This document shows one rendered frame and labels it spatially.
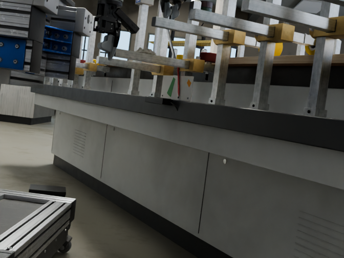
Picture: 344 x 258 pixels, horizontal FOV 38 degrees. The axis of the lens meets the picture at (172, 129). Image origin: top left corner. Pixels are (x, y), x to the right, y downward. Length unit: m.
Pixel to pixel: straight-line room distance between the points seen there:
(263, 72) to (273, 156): 0.27
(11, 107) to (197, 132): 6.98
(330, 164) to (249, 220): 0.66
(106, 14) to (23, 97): 6.89
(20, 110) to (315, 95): 7.54
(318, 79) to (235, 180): 0.75
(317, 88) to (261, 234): 0.70
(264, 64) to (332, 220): 0.54
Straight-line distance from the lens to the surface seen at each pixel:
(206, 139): 1.87
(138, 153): 2.85
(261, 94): 1.62
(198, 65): 1.98
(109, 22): 1.84
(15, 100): 8.72
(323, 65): 1.44
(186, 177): 2.38
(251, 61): 1.94
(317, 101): 1.43
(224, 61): 1.83
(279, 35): 1.58
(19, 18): 1.45
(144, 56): 1.91
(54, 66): 1.92
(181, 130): 2.04
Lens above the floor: 0.69
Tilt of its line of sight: 3 degrees down
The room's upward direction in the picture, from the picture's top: 7 degrees clockwise
